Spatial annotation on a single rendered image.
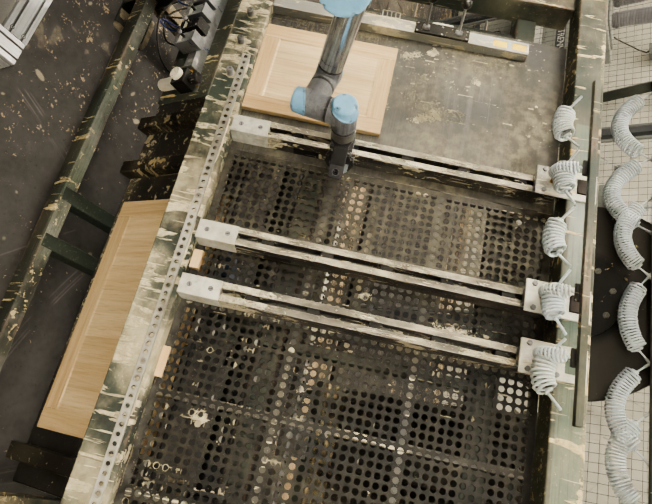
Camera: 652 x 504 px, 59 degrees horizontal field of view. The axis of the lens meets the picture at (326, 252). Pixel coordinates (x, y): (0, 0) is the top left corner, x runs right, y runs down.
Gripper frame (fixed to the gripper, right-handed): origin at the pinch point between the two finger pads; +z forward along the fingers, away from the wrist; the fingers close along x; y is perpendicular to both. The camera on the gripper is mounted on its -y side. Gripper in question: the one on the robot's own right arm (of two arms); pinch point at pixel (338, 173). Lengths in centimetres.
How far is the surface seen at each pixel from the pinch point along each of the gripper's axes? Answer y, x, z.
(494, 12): 87, -44, 5
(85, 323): -59, 81, 44
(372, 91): 35.2, -4.9, 0.3
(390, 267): -30.0, -22.4, -3.9
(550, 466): -76, -73, -7
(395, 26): 64, -8, -2
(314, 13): 63, 22, -2
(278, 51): 44, 32, 0
